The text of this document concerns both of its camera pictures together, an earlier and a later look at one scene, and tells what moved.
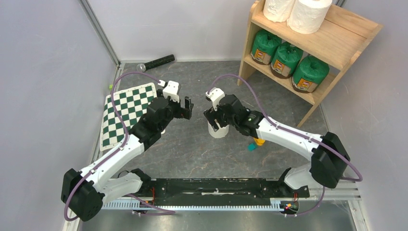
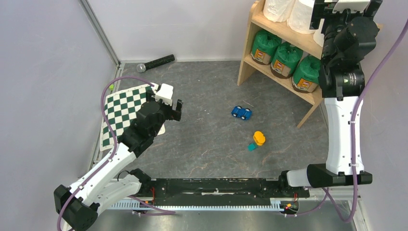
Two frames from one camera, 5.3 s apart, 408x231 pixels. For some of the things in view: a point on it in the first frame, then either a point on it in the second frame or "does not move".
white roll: (308, 16) does not move
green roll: (286, 57) does not move
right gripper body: (215, 115) -> (317, 15)
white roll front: (278, 10) does not move
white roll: (221, 132) -> (318, 36)
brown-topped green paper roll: (310, 72) does not move
